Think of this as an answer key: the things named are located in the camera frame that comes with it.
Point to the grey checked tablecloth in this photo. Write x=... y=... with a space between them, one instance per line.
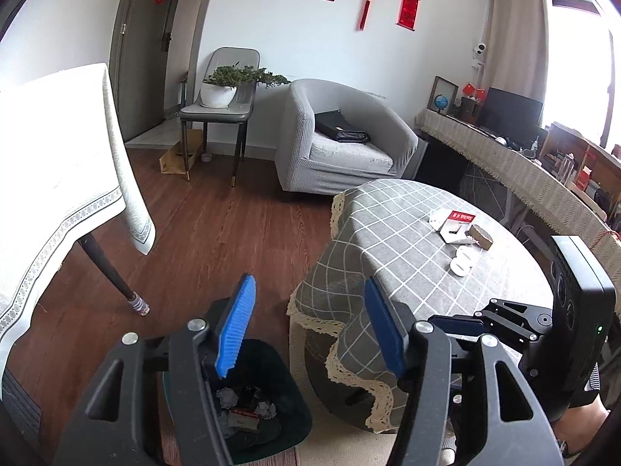
x=388 y=252

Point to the grey dining chair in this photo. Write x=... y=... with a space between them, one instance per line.
x=218 y=114

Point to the black monitor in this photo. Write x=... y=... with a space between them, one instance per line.
x=509 y=114

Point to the black table leg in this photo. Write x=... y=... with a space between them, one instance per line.
x=106 y=272

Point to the table with white cloth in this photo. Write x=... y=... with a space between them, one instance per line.
x=48 y=165

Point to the brown wooden box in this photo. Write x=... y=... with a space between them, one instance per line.
x=469 y=109

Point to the beige curtain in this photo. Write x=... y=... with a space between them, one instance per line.
x=514 y=48

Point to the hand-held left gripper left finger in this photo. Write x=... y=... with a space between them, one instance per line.
x=235 y=330

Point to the red label card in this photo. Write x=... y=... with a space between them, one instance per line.
x=462 y=217

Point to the white security camera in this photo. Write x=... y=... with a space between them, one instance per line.
x=479 y=50

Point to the grey armchair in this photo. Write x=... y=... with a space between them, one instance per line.
x=301 y=155

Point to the beige floor rug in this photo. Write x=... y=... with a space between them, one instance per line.
x=330 y=441

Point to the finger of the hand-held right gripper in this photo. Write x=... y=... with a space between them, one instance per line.
x=461 y=325
x=519 y=318

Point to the small red flags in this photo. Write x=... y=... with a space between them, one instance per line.
x=473 y=91

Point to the small brown cardboard piece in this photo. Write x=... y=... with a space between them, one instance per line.
x=481 y=237

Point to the small blue globe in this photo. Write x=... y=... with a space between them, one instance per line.
x=442 y=103

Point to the brown cardboard box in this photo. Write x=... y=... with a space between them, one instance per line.
x=174 y=160

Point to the dark picture frame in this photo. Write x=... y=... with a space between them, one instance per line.
x=444 y=86

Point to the black bag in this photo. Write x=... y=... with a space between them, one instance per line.
x=339 y=128

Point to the black cabinet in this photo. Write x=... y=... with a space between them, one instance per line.
x=436 y=160

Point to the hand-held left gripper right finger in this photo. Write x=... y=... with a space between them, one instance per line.
x=383 y=335

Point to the white paper card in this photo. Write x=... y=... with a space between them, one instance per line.
x=439 y=218

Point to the grey door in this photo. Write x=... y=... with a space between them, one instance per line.
x=140 y=58

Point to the white round lids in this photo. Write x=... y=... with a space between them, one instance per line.
x=453 y=266

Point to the dark trash bin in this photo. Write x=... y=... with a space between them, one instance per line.
x=286 y=427

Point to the grey ribbed mat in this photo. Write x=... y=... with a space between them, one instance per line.
x=19 y=407

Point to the wooden desk shelf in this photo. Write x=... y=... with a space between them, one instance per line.
x=563 y=150

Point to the long desk with beige runner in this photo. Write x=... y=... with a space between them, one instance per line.
x=524 y=174

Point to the person's right forearm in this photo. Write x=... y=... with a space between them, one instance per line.
x=582 y=427

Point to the potted green plant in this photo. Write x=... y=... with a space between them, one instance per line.
x=218 y=94

